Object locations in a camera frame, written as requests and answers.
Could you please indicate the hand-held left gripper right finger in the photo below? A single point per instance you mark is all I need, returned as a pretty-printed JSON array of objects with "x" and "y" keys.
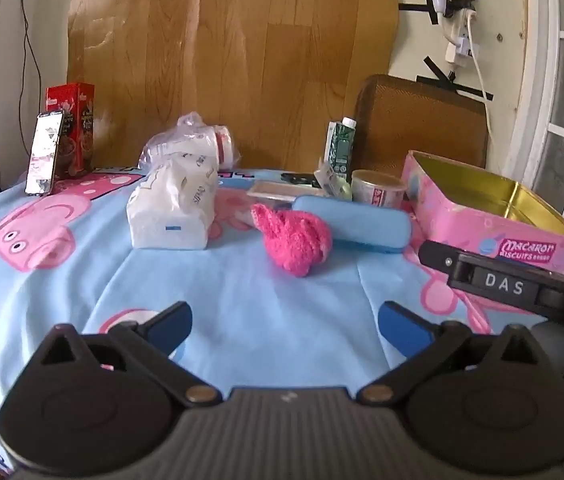
[{"x": 402, "y": 332}]

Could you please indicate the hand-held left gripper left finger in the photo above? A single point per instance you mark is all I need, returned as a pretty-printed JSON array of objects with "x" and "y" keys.
[{"x": 172, "y": 325}]

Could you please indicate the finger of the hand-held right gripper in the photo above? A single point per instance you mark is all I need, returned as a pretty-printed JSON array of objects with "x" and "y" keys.
[{"x": 439, "y": 259}]

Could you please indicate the pink biscuit tin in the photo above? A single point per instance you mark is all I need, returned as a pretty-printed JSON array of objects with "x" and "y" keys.
[{"x": 462, "y": 220}]

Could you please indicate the blue glasses case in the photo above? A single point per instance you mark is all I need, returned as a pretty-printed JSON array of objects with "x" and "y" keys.
[{"x": 357, "y": 225}]

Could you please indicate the light green cloth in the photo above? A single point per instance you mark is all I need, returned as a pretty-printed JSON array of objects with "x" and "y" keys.
[{"x": 346, "y": 191}]

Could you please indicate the green patterned tissue pack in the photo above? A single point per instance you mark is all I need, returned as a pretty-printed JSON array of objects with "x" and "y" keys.
[{"x": 328, "y": 177}]

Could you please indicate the pink fluffy sock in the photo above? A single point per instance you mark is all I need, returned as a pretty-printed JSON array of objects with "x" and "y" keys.
[{"x": 294, "y": 240}]

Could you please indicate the round printed tub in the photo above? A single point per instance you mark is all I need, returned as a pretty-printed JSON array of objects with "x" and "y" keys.
[{"x": 377, "y": 190}]

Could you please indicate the printed blue blanket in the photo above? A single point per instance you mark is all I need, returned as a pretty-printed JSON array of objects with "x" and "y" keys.
[{"x": 262, "y": 290}]

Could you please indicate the large white tissue pack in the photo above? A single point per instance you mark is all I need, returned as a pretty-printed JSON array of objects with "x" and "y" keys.
[{"x": 172, "y": 210}]

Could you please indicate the brown chair back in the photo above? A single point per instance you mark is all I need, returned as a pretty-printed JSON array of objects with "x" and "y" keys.
[{"x": 422, "y": 125}]

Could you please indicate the green drink carton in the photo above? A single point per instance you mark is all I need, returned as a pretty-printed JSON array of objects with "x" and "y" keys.
[{"x": 344, "y": 145}]

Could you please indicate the white drink carton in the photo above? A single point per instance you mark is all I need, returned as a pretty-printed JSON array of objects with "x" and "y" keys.
[{"x": 331, "y": 142}]

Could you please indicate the small black object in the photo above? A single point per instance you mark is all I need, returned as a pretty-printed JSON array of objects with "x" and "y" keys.
[{"x": 297, "y": 178}]

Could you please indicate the clear flat plastic box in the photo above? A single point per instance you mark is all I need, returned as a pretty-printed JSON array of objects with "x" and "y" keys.
[{"x": 282, "y": 191}]

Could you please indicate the clear bag with paper roll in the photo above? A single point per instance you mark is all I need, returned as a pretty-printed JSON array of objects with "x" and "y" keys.
[{"x": 197, "y": 142}]

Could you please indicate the smartphone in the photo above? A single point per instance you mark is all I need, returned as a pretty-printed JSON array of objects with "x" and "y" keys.
[{"x": 44, "y": 155}]

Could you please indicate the red snack box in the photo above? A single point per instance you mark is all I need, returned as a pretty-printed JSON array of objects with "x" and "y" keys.
[{"x": 79, "y": 125}]

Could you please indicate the wooden board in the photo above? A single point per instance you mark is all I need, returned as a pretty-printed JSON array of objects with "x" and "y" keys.
[{"x": 262, "y": 60}]

